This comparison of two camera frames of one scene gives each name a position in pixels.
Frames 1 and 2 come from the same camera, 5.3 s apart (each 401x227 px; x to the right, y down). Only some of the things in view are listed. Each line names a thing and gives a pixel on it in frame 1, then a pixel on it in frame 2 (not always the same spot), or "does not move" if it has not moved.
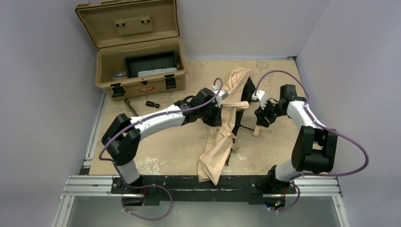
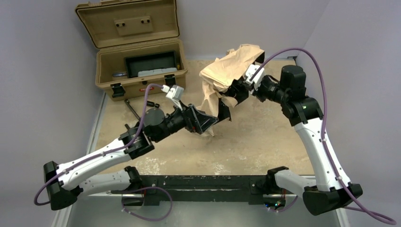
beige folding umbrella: [222, 139] to [222, 73]
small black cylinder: [152, 104] does not move
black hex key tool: [127, 101] does not move
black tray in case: [135, 64] does not move
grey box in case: [145, 73] does not move
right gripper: [261, 115] to [239, 88]
